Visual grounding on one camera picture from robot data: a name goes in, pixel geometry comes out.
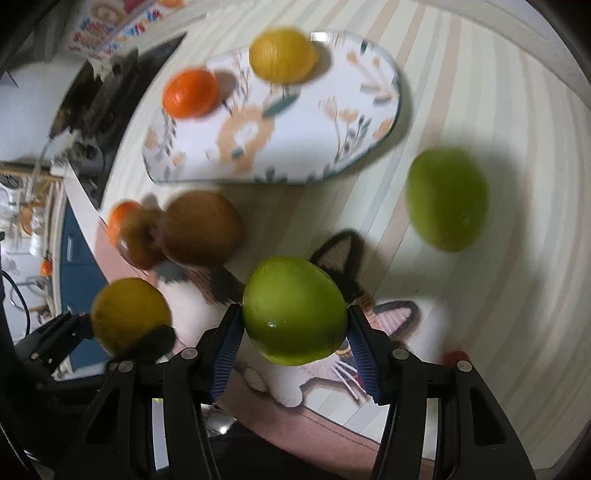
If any yellow orange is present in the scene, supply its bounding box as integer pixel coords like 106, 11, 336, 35
249, 27, 318, 85
90, 278, 171, 356

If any dark red apple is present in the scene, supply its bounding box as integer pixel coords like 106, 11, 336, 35
116, 207, 165, 270

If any orange tangerine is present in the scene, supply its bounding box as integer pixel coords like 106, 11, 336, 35
161, 69, 219, 119
107, 200, 140, 247

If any green apple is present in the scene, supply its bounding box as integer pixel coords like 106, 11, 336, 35
406, 148, 489, 253
242, 256, 348, 366

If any red cherry tomato right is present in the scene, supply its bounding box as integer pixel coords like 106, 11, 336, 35
442, 350, 471, 367

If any blue kitchen cabinet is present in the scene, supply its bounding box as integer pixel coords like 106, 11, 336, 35
59, 203, 110, 371

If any small orange on counter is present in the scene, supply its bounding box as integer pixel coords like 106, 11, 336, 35
40, 258, 53, 277

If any cat shaped coaster mat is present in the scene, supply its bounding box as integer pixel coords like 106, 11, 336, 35
155, 229, 420, 408

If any dish rack with utensils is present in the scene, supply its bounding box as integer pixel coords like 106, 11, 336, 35
1, 165, 62, 330

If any black gas stove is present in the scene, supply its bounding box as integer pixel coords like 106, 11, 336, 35
49, 34, 185, 209

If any striped table cloth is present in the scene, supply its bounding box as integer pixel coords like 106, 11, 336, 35
164, 1, 590, 474

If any floral oval ceramic plate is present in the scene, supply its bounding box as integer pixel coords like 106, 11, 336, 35
142, 30, 402, 185

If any colourful wall sticker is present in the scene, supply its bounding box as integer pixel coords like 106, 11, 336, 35
61, 0, 188, 60

